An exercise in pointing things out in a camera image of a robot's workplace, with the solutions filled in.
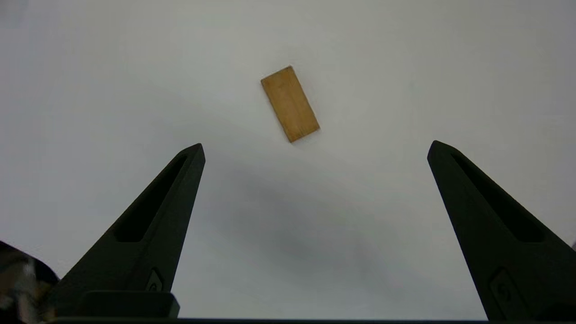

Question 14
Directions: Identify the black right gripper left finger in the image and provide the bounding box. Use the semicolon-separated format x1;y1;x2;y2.
48;143;206;318

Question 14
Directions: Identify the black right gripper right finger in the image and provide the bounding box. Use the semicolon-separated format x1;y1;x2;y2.
427;140;576;324

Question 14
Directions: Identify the rectangular wooden block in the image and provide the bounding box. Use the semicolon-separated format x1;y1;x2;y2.
261;66;320;143

